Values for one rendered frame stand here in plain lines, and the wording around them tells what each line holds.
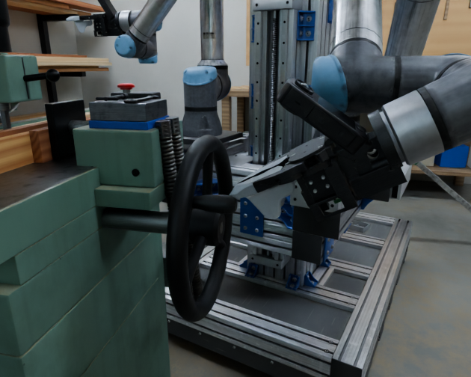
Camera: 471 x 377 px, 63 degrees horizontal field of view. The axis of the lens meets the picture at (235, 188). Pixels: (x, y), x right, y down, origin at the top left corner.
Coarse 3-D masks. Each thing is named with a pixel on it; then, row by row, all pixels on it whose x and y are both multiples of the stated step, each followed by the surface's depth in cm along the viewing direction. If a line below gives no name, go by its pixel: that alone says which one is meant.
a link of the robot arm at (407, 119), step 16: (416, 96) 40; (384, 112) 42; (400, 112) 41; (416, 112) 40; (400, 128) 40; (416, 128) 40; (432, 128) 39; (400, 144) 41; (416, 144) 40; (432, 144) 40; (416, 160) 42
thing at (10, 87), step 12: (0, 60) 56; (12, 60) 57; (24, 60) 60; (36, 60) 62; (0, 72) 57; (12, 72) 58; (24, 72) 60; (36, 72) 62; (0, 84) 58; (12, 84) 58; (24, 84) 60; (36, 84) 63; (0, 96) 58; (12, 96) 58; (24, 96) 60; (36, 96) 63; (0, 108) 62
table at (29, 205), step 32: (64, 160) 65; (0, 192) 49; (32, 192) 49; (64, 192) 53; (96, 192) 60; (128, 192) 59; (160, 192) 62; (0, 224) 43; (32, 224) 48; (0, 256) 43
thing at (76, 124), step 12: (48, 108) 63; (60, 108) 65; (72, 108) 68; (48, 120) 64; (60, 120) 65; (72, 120) 67; (84, 120) 67; (60, 132) 65; (72, 132) 67; (60, 144) 65; (72, 144) 68; (60, 156) 65
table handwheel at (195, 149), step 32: (192, 160) 51; (224, 160) 66; (192, 192) 49; (224, 192) 71; (128, 224) 62; (160, 224) 61; (192, 224) 59; (224, 224) 63; (192, 256) 55; (224, 256) 71; (192, 320) 55
